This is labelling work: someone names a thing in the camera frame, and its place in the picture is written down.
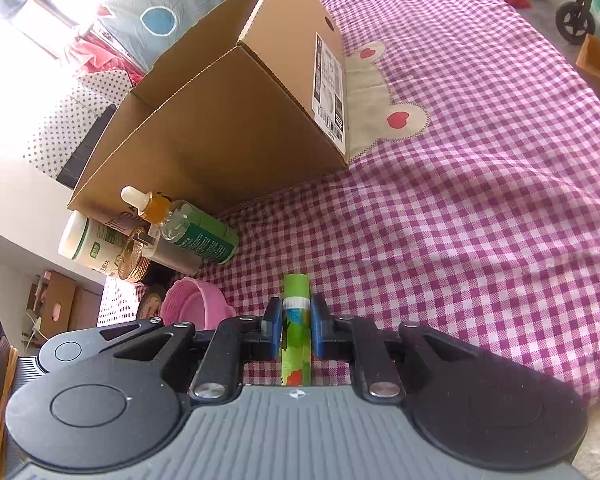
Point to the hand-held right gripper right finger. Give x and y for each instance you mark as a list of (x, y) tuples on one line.
[(320, 327)]

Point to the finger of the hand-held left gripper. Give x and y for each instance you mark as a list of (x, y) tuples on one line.
[(152, 325)]

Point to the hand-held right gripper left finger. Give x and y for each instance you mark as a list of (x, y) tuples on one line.
[(275, 327)]

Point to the black tape roll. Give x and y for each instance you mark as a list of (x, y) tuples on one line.
[(152, 302)]

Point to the green printed lip balm tube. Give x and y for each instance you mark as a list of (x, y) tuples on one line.
[(295, 290)]

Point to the small pink bowl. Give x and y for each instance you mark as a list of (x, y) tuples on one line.
[(195, 300)]

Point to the white charger plug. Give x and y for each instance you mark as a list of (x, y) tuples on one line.
[(175, 260)]

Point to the green dropper bottle white cap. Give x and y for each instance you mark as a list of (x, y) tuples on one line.
[(200, 237)]

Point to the large cardboard box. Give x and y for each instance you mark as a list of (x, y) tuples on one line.
[(220, 150)]

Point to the wooden cabinet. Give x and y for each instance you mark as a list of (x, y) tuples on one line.
[(62, 290)]

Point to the gold ridged round lid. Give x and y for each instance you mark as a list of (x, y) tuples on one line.
[(130, 260)]

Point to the white jar green label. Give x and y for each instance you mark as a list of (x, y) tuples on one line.
[(87, 245)]

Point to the pink printed container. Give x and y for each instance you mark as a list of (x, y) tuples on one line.
[(122, 220)]

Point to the dark panel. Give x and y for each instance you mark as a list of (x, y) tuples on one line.
[(87, 155)]

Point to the pink checkered blanket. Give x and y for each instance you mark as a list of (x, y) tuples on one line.
[(480, 210)]

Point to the white dotted cloth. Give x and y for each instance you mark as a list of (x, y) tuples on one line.
[(65, 125)]

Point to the red cloth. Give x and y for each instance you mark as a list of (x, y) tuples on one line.
[(95, 57)]

